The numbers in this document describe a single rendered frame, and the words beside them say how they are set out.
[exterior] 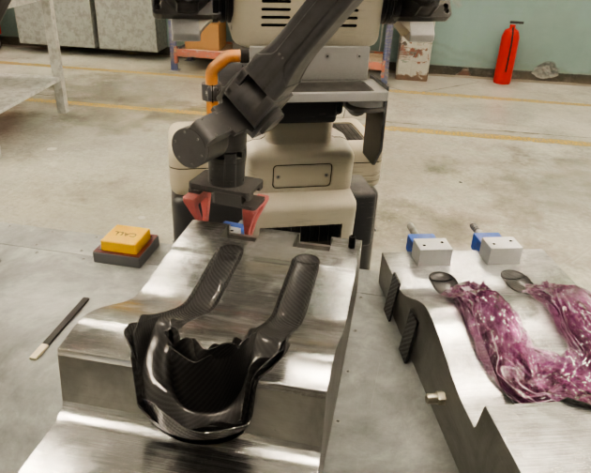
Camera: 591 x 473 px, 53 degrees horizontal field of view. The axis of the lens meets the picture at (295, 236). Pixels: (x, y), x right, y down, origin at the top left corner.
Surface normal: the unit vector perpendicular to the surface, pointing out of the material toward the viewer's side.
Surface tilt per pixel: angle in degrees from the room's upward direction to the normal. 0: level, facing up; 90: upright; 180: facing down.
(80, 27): 90
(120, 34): 90
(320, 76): 90
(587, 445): 0
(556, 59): 93
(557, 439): 0
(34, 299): 0
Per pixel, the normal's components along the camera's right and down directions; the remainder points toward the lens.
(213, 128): 0.57, -0.50
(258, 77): -0.46, 0.40
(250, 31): 0.18, 0.59
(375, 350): 0.04, -0.88
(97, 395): -0.18, 0.34
